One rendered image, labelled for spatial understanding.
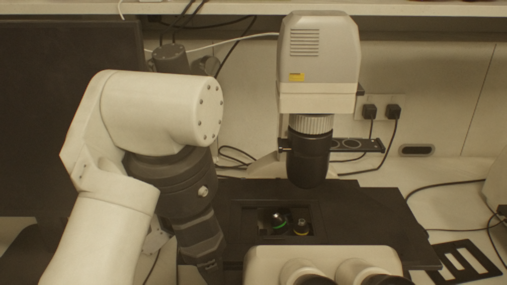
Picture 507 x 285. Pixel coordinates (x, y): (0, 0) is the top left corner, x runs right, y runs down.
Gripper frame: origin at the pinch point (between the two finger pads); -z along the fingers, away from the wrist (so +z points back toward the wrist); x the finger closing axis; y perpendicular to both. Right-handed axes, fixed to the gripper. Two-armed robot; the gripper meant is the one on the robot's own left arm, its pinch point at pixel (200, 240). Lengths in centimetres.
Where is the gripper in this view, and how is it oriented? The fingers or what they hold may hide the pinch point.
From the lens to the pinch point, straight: 53.2
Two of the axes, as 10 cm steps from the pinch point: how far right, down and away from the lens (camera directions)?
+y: -9.1, 3.4, -2.3
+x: -3.9, -5.8, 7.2
